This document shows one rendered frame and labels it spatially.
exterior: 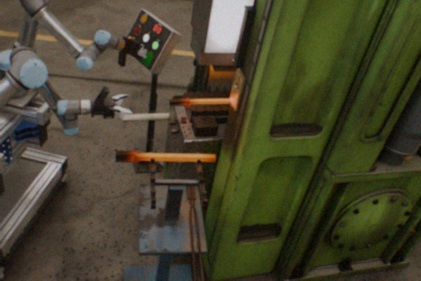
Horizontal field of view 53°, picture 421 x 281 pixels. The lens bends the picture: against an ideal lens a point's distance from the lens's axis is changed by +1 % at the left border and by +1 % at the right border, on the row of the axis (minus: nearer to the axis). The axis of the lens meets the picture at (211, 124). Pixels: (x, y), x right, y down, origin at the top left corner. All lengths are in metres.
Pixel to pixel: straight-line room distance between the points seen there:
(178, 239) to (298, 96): 0.83
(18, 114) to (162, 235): 1.14
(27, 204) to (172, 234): 1.10
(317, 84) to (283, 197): 0.73
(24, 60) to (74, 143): 1.61
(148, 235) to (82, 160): 1.49
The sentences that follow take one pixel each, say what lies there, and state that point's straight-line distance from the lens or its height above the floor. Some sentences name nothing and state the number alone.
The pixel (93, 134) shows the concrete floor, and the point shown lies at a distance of 3.54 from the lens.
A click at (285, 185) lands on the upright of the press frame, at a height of 0.75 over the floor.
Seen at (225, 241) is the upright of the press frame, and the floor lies 0.39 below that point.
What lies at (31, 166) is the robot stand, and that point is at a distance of 3.00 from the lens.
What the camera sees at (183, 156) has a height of 0.99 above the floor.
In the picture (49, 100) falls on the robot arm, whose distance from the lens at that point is 2.23.
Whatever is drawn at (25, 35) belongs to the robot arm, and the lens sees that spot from 2.49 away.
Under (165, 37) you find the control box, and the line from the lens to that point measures 2.51.
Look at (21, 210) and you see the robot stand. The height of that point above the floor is 0.23.
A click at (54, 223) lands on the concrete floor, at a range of 2.92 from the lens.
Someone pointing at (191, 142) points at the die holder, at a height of 0.90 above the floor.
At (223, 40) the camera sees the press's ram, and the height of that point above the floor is 1.43.
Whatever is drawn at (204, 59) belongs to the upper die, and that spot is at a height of 1.30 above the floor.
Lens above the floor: 2.26
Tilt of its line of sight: 37 degrees down
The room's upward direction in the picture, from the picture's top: 11 degrees clockwise
